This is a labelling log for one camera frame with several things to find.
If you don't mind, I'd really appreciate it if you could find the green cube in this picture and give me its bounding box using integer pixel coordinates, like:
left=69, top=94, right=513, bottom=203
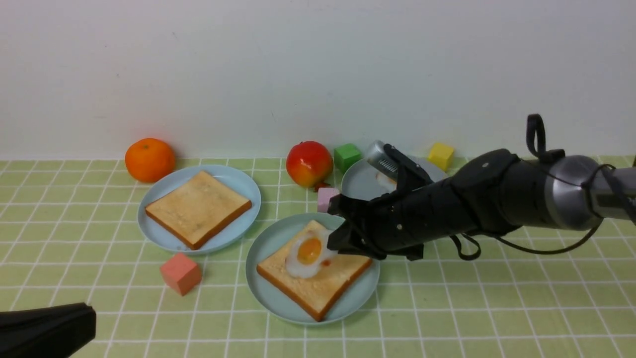
left=333, top=143, right=363, bottom=174

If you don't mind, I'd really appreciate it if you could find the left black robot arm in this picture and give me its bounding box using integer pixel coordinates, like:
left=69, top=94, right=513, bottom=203
left=0, top=303, right=97, bottom=358

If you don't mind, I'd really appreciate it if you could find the fried egg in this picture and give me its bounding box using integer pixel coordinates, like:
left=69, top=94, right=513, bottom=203
left=285, top=229, right=337, bottom=279
left=375, top=172, right=397, bottom=192

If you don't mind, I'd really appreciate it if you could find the salmon red cube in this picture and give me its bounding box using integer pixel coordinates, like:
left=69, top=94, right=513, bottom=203
left=159, top=253, right=202, bottom=296

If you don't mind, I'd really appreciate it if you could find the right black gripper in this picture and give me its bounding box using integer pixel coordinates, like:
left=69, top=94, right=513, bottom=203
left=327, top=179, right=473, bottom=261

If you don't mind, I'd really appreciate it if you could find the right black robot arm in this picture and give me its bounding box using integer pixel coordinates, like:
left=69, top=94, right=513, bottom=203
left=327, top=144, right=635, bottom=261

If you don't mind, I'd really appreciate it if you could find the red apple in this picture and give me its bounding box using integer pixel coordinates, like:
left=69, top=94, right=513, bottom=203
left=286, top=141, right=334, bottom=192

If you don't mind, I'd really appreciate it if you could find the teal center plate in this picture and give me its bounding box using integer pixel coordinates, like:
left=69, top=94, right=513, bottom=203
left=246, top=213, right=381, bottom=326

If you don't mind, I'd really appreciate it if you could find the toast slice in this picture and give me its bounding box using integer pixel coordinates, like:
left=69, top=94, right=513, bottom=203
left=256, top=220, right=373, bottom=322
left=145, top=170, right=253, bottom=250

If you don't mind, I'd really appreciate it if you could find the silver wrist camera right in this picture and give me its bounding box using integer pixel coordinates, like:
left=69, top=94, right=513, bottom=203
left=366, top=140, right=433, bottom=192

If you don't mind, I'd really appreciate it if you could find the orange fruit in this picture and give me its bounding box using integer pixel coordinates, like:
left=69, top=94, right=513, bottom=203
left=124, top=138, right=176, bottom=183

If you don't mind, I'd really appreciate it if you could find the pink cube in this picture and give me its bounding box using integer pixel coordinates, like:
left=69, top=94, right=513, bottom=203
left=317, top=186, right=340, bottom=213

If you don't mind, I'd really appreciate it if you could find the light blue bread plate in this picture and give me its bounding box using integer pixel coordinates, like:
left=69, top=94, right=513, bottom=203
left=137, top=165, right=261, bottom=255

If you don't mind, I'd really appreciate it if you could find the yellow cube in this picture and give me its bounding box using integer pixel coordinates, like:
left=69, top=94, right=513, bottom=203
left=427, top=142, right=455, bottom=172

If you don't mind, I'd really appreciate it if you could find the fried egg back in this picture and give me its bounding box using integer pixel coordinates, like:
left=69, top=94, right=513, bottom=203
left=375, top=172, right=397, bottom=192

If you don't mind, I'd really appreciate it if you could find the green checkered tablecloth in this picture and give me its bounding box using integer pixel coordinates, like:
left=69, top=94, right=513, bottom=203
left=0, top=158, right=636, bottom=358

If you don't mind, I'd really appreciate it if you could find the grey egg plate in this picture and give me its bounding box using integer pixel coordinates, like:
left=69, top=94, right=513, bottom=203
left=340, top=156, right=447, bottom=200

